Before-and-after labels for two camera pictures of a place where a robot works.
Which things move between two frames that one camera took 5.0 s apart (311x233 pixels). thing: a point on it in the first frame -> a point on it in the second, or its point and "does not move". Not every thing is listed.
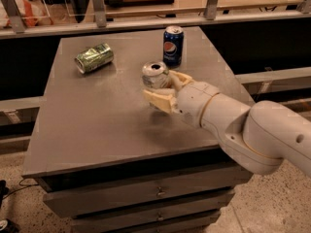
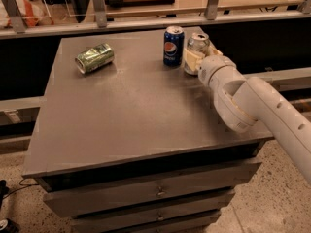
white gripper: (193, 101) -> (214, 67)
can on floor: (7, 225) does not move
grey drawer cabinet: (108, 161) does not move
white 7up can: (155, 75) -> (197, 43)
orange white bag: (32, 9) does not move
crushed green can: (94, 58) does not move
